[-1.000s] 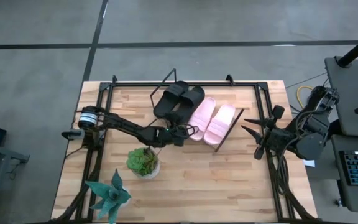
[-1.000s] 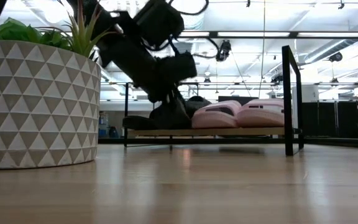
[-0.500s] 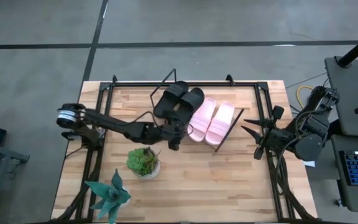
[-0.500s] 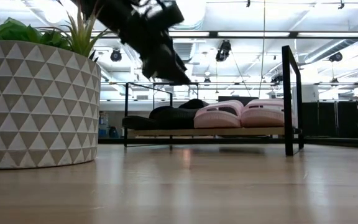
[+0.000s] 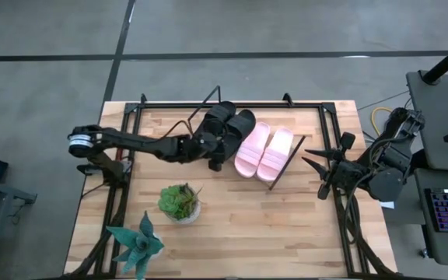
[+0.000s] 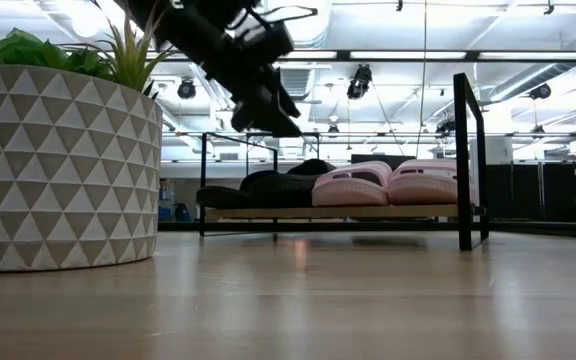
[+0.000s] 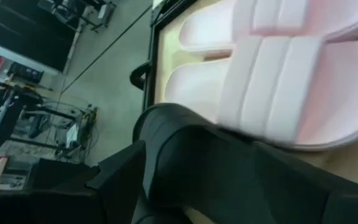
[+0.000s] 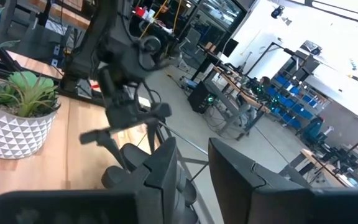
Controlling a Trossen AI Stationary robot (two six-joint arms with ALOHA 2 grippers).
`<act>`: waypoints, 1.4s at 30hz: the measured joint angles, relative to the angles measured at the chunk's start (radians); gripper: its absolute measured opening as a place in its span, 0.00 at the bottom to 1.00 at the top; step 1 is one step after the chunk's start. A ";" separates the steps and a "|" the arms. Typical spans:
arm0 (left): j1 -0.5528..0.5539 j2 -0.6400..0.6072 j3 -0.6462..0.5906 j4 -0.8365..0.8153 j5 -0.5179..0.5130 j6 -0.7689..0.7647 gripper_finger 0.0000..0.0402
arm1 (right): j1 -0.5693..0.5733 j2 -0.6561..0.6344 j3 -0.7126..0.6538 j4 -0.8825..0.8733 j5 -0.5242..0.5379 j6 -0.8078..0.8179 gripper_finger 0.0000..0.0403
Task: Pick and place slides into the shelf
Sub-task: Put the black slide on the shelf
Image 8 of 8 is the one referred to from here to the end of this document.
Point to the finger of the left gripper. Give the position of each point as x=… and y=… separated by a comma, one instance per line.
x=113, y=152
x=153, y=137

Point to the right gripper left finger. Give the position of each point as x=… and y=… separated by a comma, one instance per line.
x=104, y=208

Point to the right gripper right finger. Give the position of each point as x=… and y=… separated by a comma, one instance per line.
x=259, y=199

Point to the black slide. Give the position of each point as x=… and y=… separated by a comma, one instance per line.
x=187, y=193
x=135, y=157

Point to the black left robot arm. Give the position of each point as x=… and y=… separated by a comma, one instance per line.
x=120, y=53

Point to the black computer tower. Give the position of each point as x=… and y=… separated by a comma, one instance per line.
x=200, y=98

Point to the small wooden desk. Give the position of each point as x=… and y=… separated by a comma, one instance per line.
x=309, y=155

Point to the blue office chair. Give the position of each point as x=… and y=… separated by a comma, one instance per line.
x=314, y=130

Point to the rack with blue bins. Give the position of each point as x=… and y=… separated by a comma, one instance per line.
x=291, y=109

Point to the grey office chair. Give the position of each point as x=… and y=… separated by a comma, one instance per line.
x=191, y=40

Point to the long wooden desk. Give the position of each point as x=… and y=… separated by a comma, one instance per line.
x=244, y=96

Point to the green succulent in patterned pot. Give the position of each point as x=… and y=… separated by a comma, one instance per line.
x=14, y=124

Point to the wooden topped workbench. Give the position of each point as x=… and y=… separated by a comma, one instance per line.
x=70, y=18

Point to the person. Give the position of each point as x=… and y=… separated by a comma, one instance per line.
x=265, y=82

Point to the black monitor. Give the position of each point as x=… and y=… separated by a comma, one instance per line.
x=230, y=47

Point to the ceiling mounted camera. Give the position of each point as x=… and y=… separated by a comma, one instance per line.
x=277, y=12

